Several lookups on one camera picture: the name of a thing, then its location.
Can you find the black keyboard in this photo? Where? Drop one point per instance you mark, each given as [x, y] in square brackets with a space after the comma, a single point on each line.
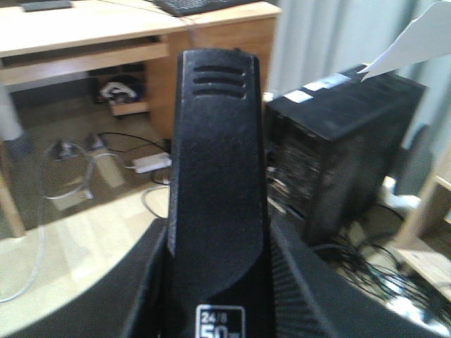
[182, 8]

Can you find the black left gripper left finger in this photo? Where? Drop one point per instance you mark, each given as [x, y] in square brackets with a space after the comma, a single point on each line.
[124, 303]

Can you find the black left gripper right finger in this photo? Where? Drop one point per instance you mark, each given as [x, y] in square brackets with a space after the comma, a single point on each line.
[311, 300]

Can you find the wooden desk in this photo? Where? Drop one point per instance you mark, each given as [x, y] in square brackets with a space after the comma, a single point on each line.
[100, 34]

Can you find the white power adapter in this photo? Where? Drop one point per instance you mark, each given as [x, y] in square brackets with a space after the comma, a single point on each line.
[153, 162]

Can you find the black computer tower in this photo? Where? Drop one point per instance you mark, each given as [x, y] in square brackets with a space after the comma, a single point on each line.
[332, 142]

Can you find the white paper sheet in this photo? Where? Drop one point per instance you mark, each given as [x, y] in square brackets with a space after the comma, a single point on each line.
[426, 37]

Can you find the black stapler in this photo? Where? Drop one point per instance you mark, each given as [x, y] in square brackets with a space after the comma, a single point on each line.
[218, 262]

